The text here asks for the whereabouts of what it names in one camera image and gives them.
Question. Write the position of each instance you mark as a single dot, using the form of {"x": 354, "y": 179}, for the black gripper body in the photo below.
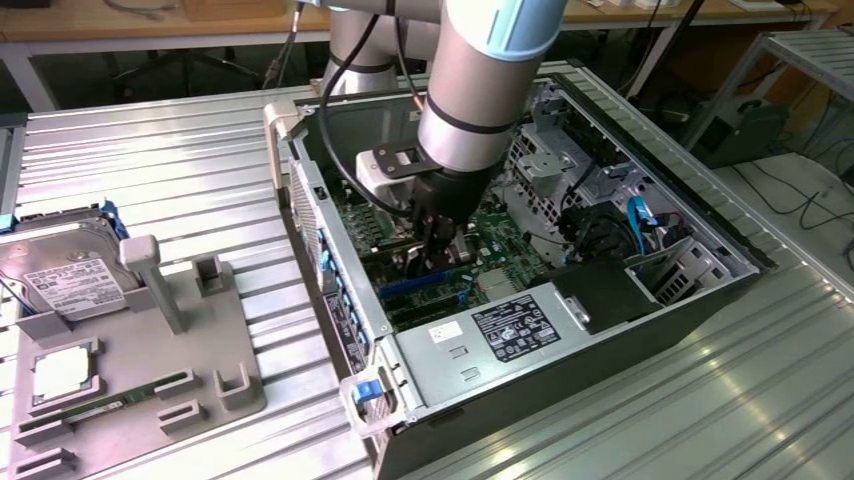
{"x": 450, "y": 195}

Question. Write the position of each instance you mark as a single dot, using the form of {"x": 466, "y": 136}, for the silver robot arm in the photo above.
{"x": 481, "y": 75}

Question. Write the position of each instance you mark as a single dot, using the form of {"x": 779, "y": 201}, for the green motherboard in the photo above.
{"x": 507, "y": 240}

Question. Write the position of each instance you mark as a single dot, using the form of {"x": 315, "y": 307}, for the metal disk bay cage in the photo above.
{"x": 543, "y": 167}

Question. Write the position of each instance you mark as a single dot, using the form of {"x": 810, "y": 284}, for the blue long expansion slot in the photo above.
{"x": 421, "y": 285}

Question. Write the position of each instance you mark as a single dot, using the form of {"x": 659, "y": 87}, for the small silver chipset heatsink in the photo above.
{"x": 501, "y": 285}

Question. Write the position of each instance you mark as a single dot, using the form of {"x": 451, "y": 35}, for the black plastic air shroud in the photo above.
{"x": 601, "y": 295}

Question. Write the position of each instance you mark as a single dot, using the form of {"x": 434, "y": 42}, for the grey power supply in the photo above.
{"x": 467, "y": 360}

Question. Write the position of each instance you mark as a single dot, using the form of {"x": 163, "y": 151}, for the perforated metal disk bay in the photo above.
{"x": 687, "y": 270}

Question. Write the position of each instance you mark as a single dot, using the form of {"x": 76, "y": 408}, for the blue case release latch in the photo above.
{"x": 366, "y": 391}

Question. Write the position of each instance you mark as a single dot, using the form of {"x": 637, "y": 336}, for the open PC case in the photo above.
{"x": 534, "y": 400}

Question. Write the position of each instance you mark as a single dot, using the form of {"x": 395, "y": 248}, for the black floor device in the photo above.
{"x": 741, "y": 130}

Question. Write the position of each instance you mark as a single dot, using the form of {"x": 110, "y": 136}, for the black chair base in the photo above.
{"x": 187, "y": 67}

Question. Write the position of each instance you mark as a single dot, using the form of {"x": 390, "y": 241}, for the grey parts rack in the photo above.
{"x": 134, "y": 350}

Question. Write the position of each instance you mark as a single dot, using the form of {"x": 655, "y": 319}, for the hard disk with white label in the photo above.
{"x": 67, "y": 280}

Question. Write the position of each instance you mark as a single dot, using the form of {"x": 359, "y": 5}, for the aluminium slat table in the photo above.
{"x": 814, "y": 50}

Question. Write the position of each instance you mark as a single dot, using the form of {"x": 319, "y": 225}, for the green RAM stick on holder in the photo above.
{"x": 120, "y": 400}

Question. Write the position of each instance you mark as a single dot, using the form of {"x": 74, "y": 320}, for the wooden desk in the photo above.
{"x": 67, "y": 22}

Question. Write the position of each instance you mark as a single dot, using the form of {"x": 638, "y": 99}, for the CPU with metal lid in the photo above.
{"x": 63, "y": 372}

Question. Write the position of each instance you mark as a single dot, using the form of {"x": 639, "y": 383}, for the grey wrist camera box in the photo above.
{"x": 374, "y": 172}

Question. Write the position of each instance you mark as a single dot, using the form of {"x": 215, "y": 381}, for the grey metal frame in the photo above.
{"x": 10, "y": 165}

